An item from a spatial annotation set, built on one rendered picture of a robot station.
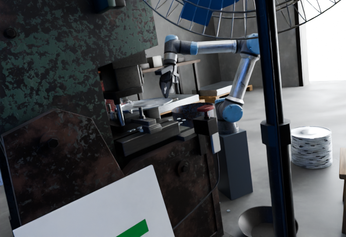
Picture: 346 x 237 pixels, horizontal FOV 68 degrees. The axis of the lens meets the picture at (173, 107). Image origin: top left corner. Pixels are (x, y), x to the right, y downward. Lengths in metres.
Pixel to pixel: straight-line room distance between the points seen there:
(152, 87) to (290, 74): 2.86
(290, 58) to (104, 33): 5.02
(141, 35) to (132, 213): 0.71
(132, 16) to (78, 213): 0.76
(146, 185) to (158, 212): 0.12
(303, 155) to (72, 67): 1.79
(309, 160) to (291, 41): 3.81
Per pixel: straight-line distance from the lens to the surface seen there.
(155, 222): 1.11
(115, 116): 1.29
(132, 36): 1.10
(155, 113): 1.32
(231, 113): 1.55
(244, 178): 1.86
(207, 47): 1.64
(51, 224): 0.95
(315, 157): 2.24
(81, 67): 0.99
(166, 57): 1.46
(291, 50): 5.76
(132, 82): 1.21
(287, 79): 5.87
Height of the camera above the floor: 1.00
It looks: 11 degrees down
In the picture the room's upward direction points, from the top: 9 degrees counter-clockwise
